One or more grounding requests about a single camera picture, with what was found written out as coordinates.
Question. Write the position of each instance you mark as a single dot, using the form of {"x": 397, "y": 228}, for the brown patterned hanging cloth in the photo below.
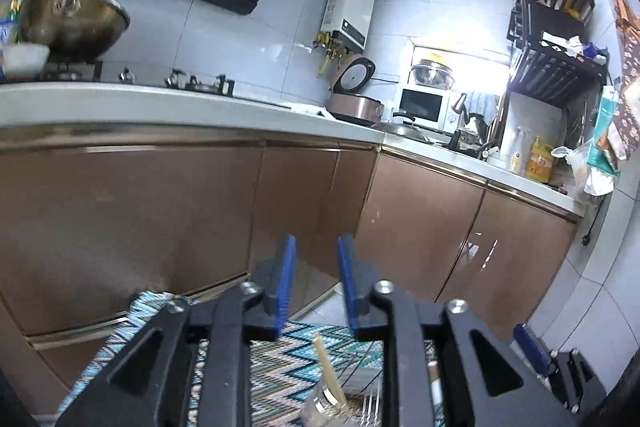
{"x": 623, "y": 133}

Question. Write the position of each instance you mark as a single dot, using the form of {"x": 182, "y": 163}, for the white kitchen countertop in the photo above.
{"x": 58, "y": 114}

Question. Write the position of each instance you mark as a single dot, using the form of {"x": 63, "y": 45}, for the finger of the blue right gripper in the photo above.
{"x": 534, "y": 351}

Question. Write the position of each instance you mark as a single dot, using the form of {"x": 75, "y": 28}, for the gas stove top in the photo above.
{"x": 157, "y": 77}

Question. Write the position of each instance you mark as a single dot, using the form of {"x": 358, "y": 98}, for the yellow detergent bottle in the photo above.
{"x": 540, "y": 162}

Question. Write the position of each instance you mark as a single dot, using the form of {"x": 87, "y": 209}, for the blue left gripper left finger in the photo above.
{"x": 267, "y": 312}

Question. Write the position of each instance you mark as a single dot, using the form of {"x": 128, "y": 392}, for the white gas water heater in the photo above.
{"x": 348, "y": 22}

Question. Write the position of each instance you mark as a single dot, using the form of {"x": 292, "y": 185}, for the black wall dish rack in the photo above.
{"x": 550, "y": 59}

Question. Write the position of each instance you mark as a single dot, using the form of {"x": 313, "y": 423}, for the brown lower kitchen cabinets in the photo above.
{"x": 91, "y": 215}

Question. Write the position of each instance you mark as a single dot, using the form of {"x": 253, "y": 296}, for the clear plastic chopstick jar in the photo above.
{"x": 322, "y": 409}

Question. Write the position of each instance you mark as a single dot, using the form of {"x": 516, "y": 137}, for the white microwave oven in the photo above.
{"x": 426, "y": 106}

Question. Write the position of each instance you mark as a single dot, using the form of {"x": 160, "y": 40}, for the bamboo chopstick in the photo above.
{"x": 328, "y": 372}

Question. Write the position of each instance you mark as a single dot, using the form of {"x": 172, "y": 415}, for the steel wok with handle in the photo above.
{"x": 73, "y": 30}

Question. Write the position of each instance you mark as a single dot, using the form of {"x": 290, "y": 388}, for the metal wire dish rack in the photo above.
{"x": 362, "y": 381}

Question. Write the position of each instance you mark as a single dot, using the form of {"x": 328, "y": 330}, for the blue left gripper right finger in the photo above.
{"x": 365, "y": 320}

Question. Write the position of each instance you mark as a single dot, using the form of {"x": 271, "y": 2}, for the small white bowl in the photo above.
{"x": 24, "y": 60}

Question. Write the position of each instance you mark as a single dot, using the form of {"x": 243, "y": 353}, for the blue zigzag knitted table mat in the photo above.
{"x": 282, "y": 373}

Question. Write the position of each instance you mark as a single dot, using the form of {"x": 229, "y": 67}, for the steel pot on microwave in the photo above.
{"x": 432, "y": 74}

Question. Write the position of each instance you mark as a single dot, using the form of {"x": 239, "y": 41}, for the rose gold rice cooker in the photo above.
{"x": 347, "y": 101}

